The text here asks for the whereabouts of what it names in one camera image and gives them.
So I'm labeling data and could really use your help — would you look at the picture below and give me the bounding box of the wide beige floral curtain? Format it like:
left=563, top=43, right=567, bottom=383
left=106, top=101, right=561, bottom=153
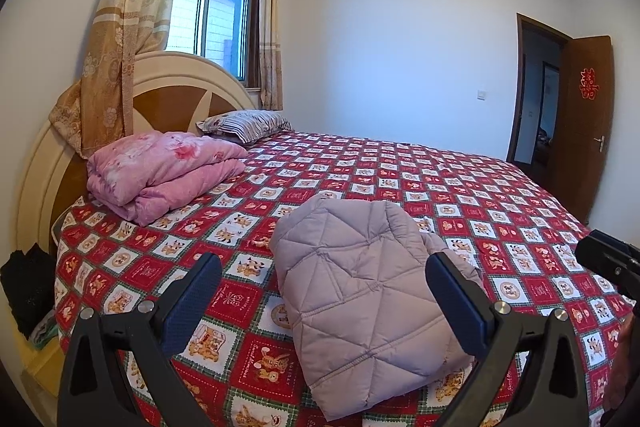
left=48, top=0, right=201, bottom=159

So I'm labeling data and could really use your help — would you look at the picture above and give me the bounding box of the brown wooden door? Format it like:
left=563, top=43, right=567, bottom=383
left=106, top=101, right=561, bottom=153
left=547, top=35, right=615, bottom=224

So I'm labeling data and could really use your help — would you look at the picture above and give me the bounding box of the black cloth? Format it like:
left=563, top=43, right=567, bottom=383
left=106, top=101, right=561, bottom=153
left=0, top=242, right=60, bottom=340

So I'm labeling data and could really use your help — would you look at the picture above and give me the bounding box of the dark wooden door frame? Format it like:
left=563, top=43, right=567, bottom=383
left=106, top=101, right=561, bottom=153
left=506, top=13, right=575, bottom=168

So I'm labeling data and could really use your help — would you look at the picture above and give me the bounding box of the red paper door decoration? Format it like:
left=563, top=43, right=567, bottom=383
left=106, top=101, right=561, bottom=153
left=574, top=67, right=600, bottom=100

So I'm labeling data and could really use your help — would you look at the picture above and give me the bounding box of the person's right hand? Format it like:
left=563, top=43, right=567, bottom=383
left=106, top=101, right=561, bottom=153
left=602, top=314, right=640, bottom=413

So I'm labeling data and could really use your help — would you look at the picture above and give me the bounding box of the green patterned cloth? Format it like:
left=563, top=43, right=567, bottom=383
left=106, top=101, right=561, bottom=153
left=29, top=309, right=60, bottom=350

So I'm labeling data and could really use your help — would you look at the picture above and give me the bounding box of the cream bedside table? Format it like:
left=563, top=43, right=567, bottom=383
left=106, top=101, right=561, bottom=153
left=20, top=327, right=68, bottom=405

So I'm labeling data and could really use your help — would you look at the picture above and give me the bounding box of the cream and wood headboard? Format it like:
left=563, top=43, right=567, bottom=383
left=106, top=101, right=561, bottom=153
left=17, top=51, right=258, bottom=258

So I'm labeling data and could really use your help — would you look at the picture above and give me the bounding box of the lilac quilted jacket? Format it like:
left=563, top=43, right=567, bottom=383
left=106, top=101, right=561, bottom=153
left=269, top=194, right=485, bottom=423

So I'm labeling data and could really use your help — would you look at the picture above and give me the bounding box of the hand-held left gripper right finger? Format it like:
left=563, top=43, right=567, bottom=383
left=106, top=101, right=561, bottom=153
left=425, top=252, right=591, bottom=427

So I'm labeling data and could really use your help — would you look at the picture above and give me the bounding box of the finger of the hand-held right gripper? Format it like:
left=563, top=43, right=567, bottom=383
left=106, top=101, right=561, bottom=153
left=589, top=229, right=640, bottom=264
left=575, top=239, right=640, bottom=302

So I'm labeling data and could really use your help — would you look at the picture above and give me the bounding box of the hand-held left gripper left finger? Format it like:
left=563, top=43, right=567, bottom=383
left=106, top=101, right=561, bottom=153
left=57, top=252, right=223, bottom=427

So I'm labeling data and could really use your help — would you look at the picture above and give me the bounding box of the striped pillow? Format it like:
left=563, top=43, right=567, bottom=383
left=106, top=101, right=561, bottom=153
left=196, top=109, right=292, bottom=145

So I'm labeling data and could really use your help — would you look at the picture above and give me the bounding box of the bed with red patterned sheet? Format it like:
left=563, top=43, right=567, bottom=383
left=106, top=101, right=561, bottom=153
left=52, top=129, right=640, bottom=427

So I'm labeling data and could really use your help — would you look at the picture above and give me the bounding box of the pink folded quilt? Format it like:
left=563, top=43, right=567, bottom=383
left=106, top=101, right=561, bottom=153
left=86, top=131, right=250, bottom=228

